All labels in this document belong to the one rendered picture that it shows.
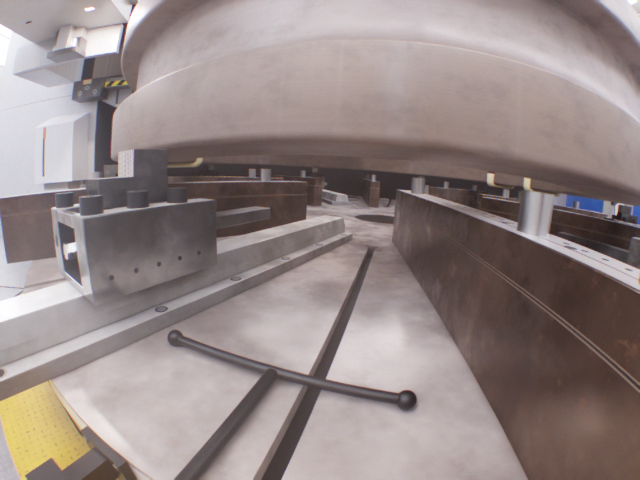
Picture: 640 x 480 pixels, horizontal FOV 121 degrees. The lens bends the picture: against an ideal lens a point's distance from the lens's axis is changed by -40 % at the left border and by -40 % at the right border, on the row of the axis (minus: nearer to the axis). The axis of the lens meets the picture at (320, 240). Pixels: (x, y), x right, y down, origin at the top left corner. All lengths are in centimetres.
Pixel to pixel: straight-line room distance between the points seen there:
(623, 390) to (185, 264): 100
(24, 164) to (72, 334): 406
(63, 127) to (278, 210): 277
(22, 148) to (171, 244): 415
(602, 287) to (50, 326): 109
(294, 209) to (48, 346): 197
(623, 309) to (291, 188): 220
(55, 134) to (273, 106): 343
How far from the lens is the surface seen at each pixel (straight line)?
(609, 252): 168
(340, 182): 660
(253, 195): 217
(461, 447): 64
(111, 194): 90
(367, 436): 62
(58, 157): 395
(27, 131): 483
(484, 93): 79
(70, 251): 96
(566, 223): 254
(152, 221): 83
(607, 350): 48
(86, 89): 408
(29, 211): 198
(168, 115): 110
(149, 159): 96
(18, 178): 490
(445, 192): 436
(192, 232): 92
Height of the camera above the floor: 77
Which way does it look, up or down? 13 degrees down
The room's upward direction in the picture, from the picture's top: 3 degrees clockwise
